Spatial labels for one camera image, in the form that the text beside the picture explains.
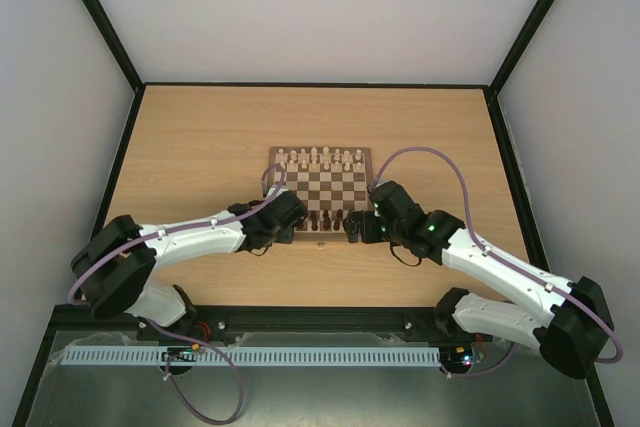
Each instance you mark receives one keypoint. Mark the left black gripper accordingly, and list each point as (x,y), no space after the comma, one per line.
(286,236)

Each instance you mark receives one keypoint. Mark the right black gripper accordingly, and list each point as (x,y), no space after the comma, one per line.
(366,226)

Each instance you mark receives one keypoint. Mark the tall dark piece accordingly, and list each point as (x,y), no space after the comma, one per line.
(326,223)

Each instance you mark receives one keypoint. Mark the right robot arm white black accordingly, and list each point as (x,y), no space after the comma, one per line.
(568,323)

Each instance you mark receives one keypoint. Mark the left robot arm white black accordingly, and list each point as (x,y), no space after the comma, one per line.
(113,272)

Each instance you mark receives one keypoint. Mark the wooden chess board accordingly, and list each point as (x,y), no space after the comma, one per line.
(321,191)

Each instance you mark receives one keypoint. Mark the white chess piece row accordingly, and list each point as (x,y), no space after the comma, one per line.
(321,158)

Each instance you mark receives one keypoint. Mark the grey slotted cable duct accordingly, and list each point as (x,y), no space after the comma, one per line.
(253,356)

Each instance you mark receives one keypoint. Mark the black aluminium frame rail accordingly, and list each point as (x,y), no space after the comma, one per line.
(224,324)

